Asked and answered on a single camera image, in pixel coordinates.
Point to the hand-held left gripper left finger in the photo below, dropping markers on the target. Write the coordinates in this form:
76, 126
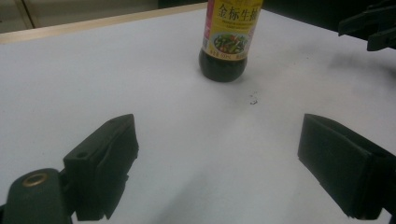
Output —
102, 165

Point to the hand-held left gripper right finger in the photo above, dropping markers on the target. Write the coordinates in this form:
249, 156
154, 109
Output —
342, 165

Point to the dark soy sauce bottle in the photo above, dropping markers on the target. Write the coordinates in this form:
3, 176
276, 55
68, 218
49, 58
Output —
229, 40

